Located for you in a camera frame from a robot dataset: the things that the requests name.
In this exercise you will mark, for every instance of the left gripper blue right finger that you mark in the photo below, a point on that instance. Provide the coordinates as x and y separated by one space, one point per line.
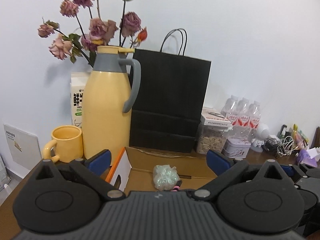
218 163

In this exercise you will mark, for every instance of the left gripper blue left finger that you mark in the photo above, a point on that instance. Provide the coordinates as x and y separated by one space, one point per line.
100 162

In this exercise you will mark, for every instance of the clear plastic bag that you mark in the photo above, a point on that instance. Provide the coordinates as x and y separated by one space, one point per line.
165 177

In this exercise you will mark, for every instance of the purple tissue box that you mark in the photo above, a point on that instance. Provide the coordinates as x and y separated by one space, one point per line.
309 156

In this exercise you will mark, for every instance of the small white tin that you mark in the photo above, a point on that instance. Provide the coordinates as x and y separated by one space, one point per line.
236 148

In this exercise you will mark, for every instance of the clear nut container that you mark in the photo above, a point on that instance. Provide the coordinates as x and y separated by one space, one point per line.
211 138

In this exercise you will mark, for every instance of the red cardboard box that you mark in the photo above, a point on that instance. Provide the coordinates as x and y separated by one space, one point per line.
142 170

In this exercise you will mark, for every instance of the yellow thermos jug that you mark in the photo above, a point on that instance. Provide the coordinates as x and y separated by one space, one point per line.
110 93

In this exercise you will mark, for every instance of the colourful snack bag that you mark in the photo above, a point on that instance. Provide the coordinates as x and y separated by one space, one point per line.
300 139

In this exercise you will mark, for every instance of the yellow mug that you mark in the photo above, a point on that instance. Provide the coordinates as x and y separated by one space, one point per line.
65 146

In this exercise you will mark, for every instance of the middle water bottle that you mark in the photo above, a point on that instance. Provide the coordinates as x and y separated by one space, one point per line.
242 119

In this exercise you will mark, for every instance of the water bottle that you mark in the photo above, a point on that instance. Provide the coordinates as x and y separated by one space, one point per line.
254 113
242 119
229 109

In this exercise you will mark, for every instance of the white flat box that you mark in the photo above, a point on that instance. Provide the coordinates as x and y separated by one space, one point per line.
211 117

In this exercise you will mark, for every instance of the right water bottle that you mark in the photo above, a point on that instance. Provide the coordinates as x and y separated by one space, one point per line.
254 113

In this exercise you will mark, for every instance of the white robot toy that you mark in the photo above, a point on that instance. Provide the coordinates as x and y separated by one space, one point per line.
261 134

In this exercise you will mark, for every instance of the left water bottle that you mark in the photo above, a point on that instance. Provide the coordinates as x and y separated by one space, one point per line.
229 109

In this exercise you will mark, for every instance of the milk carton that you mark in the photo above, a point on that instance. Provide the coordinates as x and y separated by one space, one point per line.
77 86

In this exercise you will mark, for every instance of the black paper bag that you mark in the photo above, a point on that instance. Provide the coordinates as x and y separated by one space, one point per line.
167 112

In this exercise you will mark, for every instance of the dried pink rose bouquet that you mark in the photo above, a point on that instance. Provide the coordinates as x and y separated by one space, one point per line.
94 31

